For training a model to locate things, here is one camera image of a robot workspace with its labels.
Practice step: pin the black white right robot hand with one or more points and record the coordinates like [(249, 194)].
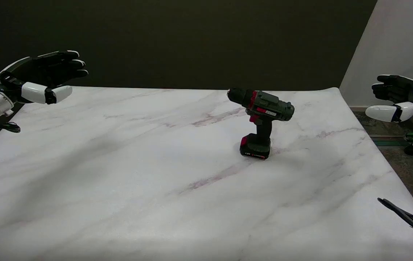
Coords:
[(405, 94)]

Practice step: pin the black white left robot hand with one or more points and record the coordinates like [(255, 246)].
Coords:
[(36, 72)]

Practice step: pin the green red power screwdriver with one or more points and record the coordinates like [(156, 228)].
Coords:
[(264, 108)]

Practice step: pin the striped floor vent grille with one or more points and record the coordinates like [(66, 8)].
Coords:
[(387, 140)]

